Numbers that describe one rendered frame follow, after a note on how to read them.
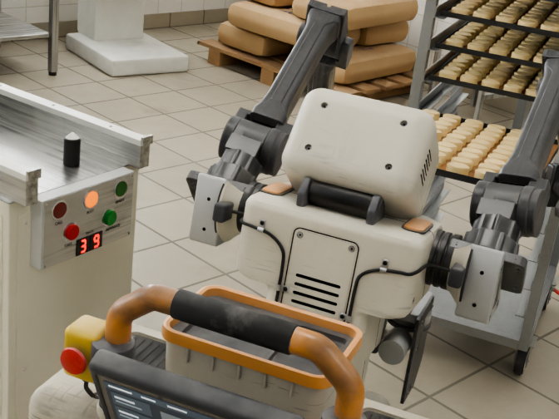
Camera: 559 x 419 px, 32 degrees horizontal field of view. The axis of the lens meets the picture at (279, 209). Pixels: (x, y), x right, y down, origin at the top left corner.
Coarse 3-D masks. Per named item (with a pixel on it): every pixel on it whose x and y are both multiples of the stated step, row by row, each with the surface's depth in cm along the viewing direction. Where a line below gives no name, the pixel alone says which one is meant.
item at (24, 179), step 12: (0, 156) 176; (0, 168) 173; (12, 168) 172; (24, 168) 172; (36, 168) 171; (0, 180) 174; (12, 180) 172; (24, 180) 170; (36, 180) 172; (0, 192) 175; (12, 192) 173; (24, 192) 171; (36, 192) 173; (24, 204) 172
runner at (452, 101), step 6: (462, 90) 339; (450, 96) 321; (456, 96) 331; (462, 96) 333; (444, 102) 314; (450, 102) 324; (456, 102) 326; (438, 108) 307; (444, 108) 317; (450, 108) 319
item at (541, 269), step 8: (552, 208) 274; (552, 216) 275; (552, 224) 276; (552, 232) 276; (544, 240) 278; (552, 240) 277; (544, 248) 279; (552, 248) 278; (544, 256) 280; (544, 264) 280; (536, 272) 282; (544, 272) 281; (536, 280) 283; (544, 280) 282; (536, 288) 284; (536, 296) 284; (528, 304) 286; (536, 304) 285; (528, 312) 287; (536, 312) 286; (528, 320) 288; (528, 328) 289; (520, 336) 290; (528, 336) 289; (520, 344) 291; (528, 344) 290
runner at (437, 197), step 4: (440, 188) 347; (436, 192) 342; (440, 192) 349; (444, 192) 349; (432, 196) 337; (436, 196) 344; (440, 196) 345; (444, 196) 346; (428, 200) 333; (432, 200) 338; (436, 200) 341; (440, 200) 342; (428, 204) 334; (432, 204) 338; (436, 204) 338; (424, 208) 328; (428, 208) 334; (432, 208) 334; (436, 208) 335; (424, 212) 330; (428, 212) 330; (432, 212) 331; (428, 216) 327
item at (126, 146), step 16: (0, 96) 213; (16, 96) 210; (32, 96) 210; (0, 112) 214; (16, 112) 211; (32, 112) 208; (48, 112) 205; (64, 112) 202; (80, 112) 204; (48, 128) 207; (64, 128) 204; (80, 128) 201; (96, 128) 198; (112, 128) 197; (96, 144) 199; (112, 144) 197; (128, 144) 194; (144, 144) 192; (128, 160) 195; (144, 160) 195
